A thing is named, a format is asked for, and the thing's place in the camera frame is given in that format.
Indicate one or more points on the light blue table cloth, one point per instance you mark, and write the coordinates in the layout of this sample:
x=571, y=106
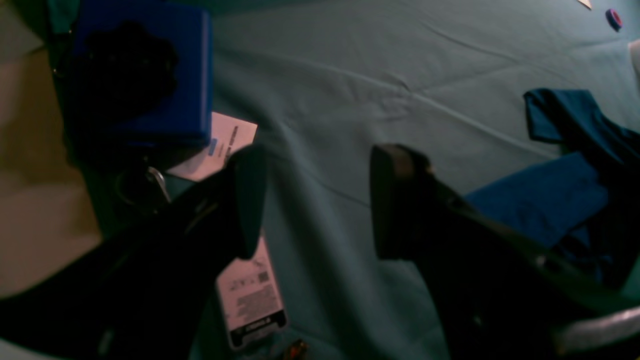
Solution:
x=326, y=80

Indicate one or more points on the clear blister retail package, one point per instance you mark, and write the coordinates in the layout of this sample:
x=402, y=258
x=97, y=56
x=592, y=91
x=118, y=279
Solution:
x=250, y=298

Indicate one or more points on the metal carabiner keys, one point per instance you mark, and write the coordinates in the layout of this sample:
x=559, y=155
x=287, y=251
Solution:
x=143, y=188

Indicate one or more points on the white label card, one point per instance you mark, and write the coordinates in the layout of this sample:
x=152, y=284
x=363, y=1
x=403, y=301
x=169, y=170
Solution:
x=228, y=135

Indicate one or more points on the dark blue t-shirt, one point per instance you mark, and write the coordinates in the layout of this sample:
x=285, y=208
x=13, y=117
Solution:
x=584, y=205

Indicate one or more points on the purple tape roll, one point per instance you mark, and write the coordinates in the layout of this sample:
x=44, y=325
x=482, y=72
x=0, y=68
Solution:
x=614, y=19

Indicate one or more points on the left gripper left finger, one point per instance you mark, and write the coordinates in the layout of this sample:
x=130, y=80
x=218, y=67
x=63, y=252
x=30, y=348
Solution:
x=141, y=294

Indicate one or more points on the orange black utility knife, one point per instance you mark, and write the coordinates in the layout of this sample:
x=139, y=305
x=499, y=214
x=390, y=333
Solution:
x=298, y=350

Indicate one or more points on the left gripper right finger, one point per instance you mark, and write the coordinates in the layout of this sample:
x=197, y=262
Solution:
x=498, y=294

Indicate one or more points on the blue box with knob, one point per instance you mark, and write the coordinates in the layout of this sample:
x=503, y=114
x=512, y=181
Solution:
x=141, y=74

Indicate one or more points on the white paper card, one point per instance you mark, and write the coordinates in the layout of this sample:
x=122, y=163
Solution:
x=586, y=3

